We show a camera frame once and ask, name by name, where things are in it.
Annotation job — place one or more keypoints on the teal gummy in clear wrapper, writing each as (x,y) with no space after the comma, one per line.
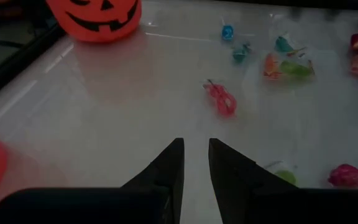
(241,53)
(283,45)

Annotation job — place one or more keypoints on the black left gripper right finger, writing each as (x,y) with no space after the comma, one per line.
(228,174)

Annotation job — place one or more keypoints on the blue lollipop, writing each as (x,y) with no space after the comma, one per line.
(227,32)

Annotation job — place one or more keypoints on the orange smiling pumpkin bucket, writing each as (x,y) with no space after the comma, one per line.
(95,18)

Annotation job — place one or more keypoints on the red gummy in clear wrapper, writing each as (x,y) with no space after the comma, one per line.
(221,99)

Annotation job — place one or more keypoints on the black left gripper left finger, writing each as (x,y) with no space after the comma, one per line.
(169,168)

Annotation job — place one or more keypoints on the pink lollipop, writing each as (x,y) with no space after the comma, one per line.
(346,176)

